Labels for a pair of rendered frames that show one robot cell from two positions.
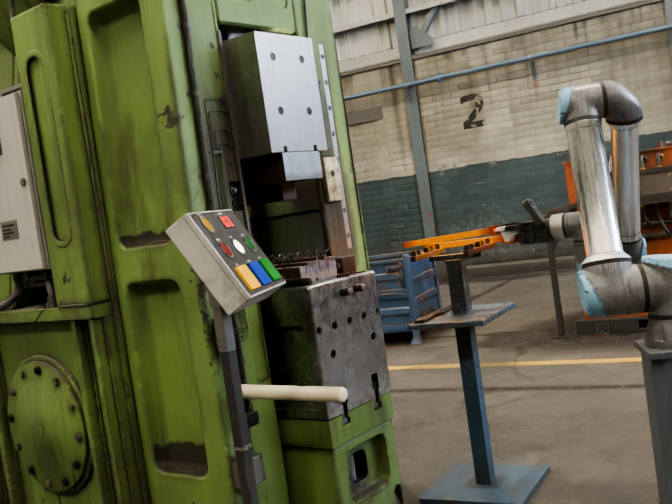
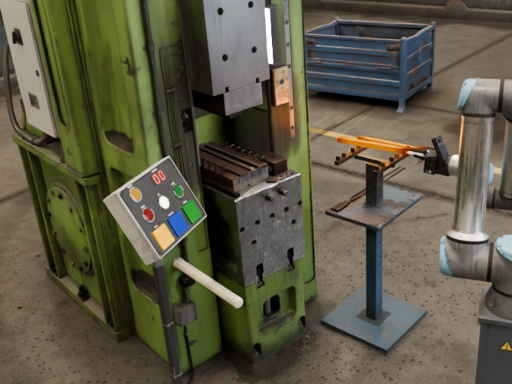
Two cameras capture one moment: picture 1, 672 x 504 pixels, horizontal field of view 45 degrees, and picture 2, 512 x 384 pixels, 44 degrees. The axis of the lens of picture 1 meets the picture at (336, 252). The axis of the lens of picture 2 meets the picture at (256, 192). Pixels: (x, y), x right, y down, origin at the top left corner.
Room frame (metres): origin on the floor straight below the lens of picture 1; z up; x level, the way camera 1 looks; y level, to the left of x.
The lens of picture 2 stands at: (0.31, -0.59, 2.11)
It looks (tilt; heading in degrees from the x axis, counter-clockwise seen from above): 26 degrees down; 15
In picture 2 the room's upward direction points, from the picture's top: 5 degrees counter-clockwise
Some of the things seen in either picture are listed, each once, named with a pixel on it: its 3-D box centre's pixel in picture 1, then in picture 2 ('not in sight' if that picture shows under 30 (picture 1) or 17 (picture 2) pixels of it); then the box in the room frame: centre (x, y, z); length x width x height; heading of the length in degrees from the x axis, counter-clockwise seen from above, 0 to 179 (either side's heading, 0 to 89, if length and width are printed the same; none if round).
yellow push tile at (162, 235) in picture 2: (246, 278); (162, 237); (2.15, 0.25, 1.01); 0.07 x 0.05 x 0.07; 167
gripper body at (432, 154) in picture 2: (535, 231); (439, 163); (2.94, -0.73, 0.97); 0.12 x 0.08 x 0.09; 60
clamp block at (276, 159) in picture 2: (336, 266); (272, 163); (2.95, 0.01, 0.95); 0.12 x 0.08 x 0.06; 52
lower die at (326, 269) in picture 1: (273, 273); (222, 164); (2.90, 0.23, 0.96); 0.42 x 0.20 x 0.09; 52
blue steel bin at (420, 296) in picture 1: (362, 298); (366, 61); (6.97, -0.17, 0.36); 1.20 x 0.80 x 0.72; 66
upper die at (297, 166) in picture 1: (258, 174); (213, 89); (2.90, 0.23, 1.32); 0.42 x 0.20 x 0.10; 52
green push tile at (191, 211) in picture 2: (268, 270); (190, 212); (2.35, 0.20, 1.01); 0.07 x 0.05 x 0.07; 167
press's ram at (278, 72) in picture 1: (256, 105); (216, 30); (2.94, 0.21, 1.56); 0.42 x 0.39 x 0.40; 52
